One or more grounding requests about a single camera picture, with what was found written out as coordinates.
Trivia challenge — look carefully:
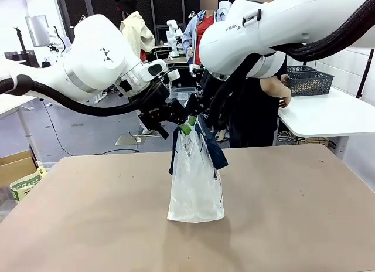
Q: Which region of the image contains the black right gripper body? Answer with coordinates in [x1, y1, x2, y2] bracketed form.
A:
[196, 71, 213, 108]

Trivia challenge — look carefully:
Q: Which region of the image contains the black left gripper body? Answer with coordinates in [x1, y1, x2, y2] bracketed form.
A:
[137, 97, 180, 140]

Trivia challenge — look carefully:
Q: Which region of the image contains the translucent white shopping bag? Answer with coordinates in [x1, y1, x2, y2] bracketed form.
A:
[168, 115, 229, 223]

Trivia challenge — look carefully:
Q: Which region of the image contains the large grey plastic basket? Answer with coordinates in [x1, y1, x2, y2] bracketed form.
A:
[285, 71, 335, 97]

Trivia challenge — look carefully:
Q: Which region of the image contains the person's right forearm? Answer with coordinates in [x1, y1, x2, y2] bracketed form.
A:
[260, 77, 291, 97]

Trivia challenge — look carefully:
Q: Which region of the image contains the person's right hand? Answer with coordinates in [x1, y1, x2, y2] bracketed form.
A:
[278, 89, 292, 109]

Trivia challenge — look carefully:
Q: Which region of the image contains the metal floor plate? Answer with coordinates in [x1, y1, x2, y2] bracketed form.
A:
[114, 133, 147, 147]

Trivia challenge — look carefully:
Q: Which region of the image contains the person in black t-shirt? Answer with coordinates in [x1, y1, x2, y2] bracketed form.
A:
[228, 0, 289, 148]

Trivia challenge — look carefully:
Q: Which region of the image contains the person in red shirt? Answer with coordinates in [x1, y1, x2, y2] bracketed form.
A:
[181, 0, 232, 66]

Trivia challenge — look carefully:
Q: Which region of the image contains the background wooden desk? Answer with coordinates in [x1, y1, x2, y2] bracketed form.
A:
[152, 45, 173, 62]

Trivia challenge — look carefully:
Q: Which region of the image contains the person in beige jacket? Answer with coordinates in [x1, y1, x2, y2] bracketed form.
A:
[114, 0, 156, 63]

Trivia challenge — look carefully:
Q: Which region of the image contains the white side table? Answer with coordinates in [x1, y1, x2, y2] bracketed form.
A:
[277, 86, 375, 138]

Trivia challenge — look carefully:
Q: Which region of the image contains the white background equipment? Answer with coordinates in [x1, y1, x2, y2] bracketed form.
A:
[48, 25, 71, 55]

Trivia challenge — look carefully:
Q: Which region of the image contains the cardboard under white table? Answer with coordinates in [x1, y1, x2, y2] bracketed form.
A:
[304, 136, 330, 145]

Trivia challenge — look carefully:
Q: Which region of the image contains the white table with leg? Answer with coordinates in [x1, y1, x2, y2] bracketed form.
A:
[0, 93, 40, 155]

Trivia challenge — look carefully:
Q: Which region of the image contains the grey panel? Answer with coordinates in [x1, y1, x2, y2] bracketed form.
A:
[25, 15, 50, 47]

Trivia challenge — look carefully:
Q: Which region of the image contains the green and white sack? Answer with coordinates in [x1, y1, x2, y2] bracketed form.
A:
[9, 165, 47, 203]

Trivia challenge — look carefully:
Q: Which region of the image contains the cardboard box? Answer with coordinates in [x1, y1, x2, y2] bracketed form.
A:
[0, 150, 39, 188]

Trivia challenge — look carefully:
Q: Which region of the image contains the black slanted pole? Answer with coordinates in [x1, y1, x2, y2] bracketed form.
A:
[356, 48, 375, 99]

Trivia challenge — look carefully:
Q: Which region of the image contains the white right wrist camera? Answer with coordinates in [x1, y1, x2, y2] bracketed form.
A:
[188, 63, 203, 77]

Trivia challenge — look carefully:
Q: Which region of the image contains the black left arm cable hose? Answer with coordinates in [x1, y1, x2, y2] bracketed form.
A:
[0, 74, 153, 117]

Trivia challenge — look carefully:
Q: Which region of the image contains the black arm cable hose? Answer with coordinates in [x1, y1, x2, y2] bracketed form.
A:
[0, 74, 153, 117]
[209, 0, 375, 132]

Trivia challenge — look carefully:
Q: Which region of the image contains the white cable bundle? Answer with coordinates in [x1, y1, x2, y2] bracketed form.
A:
[277, 130, 305, 144]

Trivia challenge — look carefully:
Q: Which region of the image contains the black floor cable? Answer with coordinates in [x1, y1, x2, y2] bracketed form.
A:
[40, 98, 141, 156]

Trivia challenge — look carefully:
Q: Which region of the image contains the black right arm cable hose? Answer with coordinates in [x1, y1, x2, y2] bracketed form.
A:
[209, 0, 375, 132]

